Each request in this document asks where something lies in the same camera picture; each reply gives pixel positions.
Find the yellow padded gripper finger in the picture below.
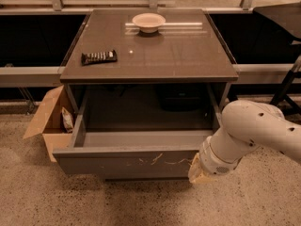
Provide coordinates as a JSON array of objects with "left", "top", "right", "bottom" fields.
[{"left": 188, "top": 153, "right": 214, "bottom": 185}]

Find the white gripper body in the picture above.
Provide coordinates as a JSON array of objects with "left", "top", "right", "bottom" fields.
[{"left": 199, "top": 137, "right": 239, "bottom": 176}]

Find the grey top drawer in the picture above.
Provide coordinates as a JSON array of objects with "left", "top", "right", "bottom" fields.
[{"left": 54, "top": 90, "right": 219, "bottom": 180}]

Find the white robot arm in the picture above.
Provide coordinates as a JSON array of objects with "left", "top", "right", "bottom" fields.
[{"left": 188, "top": 100, "right": 301, "bottom": 184}]

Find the grey drawer cabinet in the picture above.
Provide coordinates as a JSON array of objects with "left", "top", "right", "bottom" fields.
[{"left": 59, "top": 8, "right": 240, "bottom": 183}]

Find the black bag under cabinet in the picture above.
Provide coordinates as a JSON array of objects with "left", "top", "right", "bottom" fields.
[{"left": 155, "top": 84, "right": 207, "bottom": 111}]

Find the crumpled bag in box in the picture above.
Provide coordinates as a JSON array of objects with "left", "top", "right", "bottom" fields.
[{"left": 61, "top": 107, "right": 73, "bottom": 133}]

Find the white bowl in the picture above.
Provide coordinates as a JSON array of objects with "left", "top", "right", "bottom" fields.
[{"left": 132, "top": 13, "right": 166, "bottom": 33}]

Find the open cardboard box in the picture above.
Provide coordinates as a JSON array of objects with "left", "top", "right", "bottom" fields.
[{"left": 24, "top": 86, "right": 74, "bottom": 162}]

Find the black snack bar packet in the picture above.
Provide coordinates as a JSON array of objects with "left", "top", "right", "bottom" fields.
[{"left": 81, "top": 50, "right": 118, "bottom": 66}]

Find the dark table at right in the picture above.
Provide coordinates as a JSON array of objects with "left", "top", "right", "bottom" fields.
[{"left": 253, "top": 2, "right": 301, "bottom": 115}]

